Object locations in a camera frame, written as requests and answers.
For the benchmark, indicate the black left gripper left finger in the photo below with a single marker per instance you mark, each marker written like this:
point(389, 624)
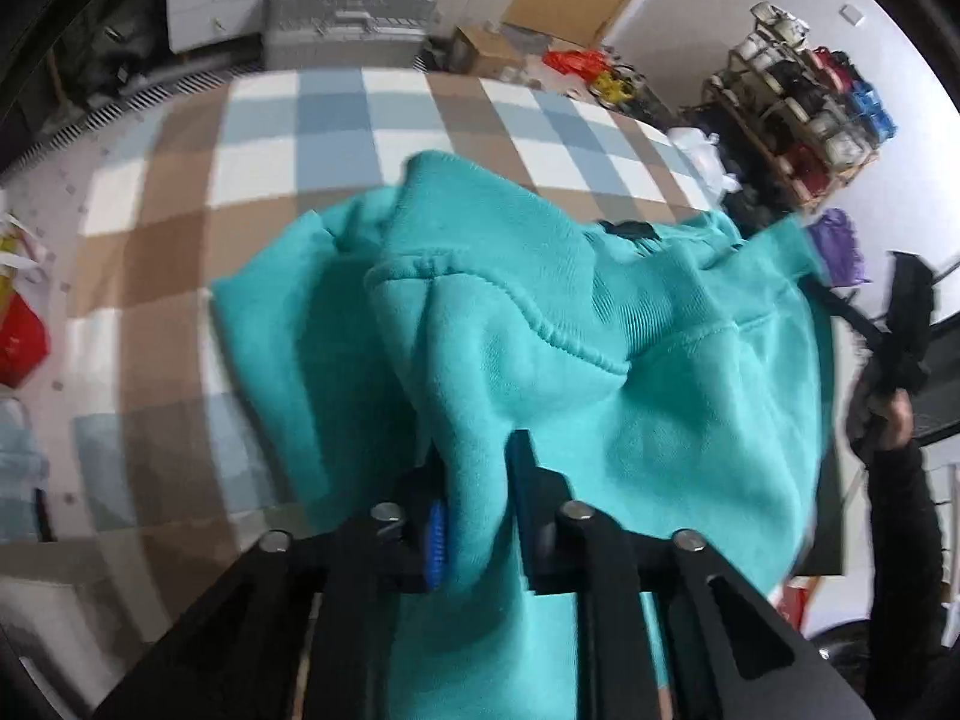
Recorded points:
point(401, 544)

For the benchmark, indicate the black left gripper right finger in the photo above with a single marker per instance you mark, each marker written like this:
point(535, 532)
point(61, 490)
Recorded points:
point(569, 546)

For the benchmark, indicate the turquoise zip hoodie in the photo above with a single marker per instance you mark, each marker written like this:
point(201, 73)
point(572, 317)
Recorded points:
point(681, 381)

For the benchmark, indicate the person's right hand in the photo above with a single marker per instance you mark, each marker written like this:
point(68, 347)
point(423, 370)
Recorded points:
point(896, 413)

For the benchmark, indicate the purple cloth bag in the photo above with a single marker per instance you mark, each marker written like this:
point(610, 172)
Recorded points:
point(835, 238)

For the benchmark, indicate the wooden shoe rack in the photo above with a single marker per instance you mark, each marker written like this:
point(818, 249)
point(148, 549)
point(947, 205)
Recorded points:
point(815, 121)

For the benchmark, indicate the plaid checkered bed sheet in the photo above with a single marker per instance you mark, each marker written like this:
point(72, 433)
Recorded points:
point(154, 478)

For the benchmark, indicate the red bag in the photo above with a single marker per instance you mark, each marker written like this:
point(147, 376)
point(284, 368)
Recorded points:
point(24, 342)

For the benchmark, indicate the cardboard box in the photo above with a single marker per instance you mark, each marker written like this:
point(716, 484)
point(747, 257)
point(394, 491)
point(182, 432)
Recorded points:
point(479, 52)

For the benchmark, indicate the silver aluminium suitcase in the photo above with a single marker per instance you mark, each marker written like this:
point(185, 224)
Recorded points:
point(301, 34)

